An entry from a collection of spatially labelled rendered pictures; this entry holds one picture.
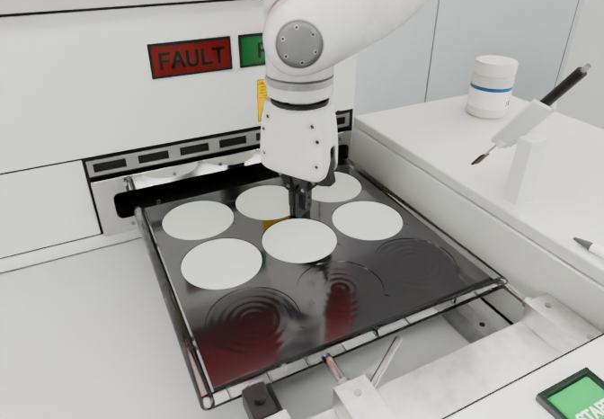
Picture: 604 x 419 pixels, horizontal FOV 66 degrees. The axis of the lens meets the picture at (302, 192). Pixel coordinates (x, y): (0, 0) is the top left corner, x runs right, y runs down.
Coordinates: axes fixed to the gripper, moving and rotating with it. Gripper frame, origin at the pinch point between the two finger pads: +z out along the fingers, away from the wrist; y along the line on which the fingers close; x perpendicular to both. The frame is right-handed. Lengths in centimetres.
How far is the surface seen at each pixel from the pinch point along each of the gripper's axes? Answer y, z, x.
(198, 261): -4.8, 2.1, -16.3
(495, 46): -26, 35, 272
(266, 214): -3.8, 2.0, -3.1
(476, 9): -38, 11, 253
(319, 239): 5.8, 2.1, -4.3
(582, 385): 36.6, -4.4, -17.4
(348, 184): 2.2, 2.0, 11.1
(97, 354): -10.4, 10.0, -29.0
